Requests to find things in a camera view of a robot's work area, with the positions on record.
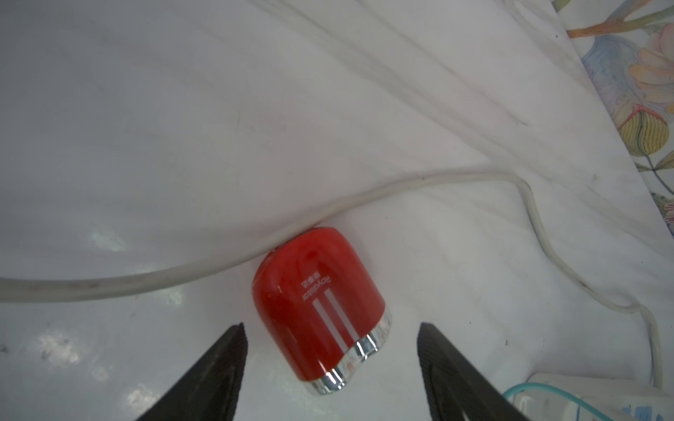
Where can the white power strip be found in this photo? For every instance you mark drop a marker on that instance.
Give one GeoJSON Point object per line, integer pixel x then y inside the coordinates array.
{"type": "Point", "coordinates": [462, 257]}

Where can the red electric shaver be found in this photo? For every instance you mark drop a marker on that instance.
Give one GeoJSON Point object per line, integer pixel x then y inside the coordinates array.
{"type": "Point", "coordinates": [321, 307]}

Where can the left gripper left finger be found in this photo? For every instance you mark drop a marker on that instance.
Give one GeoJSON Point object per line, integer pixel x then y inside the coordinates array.
{"type": "Point", "coordinates": [211, 387]}

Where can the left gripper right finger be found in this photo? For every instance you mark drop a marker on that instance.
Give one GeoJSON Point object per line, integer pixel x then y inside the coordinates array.
{"type": "Point", "coordinates": [455, 389]}

